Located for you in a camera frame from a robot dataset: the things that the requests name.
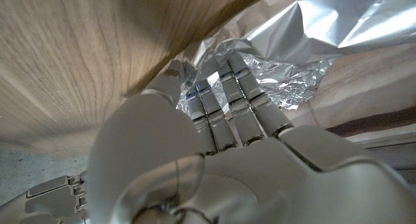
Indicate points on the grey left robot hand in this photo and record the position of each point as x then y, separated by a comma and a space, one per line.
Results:
182, 165

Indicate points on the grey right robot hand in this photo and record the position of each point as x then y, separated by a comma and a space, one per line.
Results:
55, 201

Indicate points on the aluminum foil sheet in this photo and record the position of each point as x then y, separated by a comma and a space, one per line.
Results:
292, 48

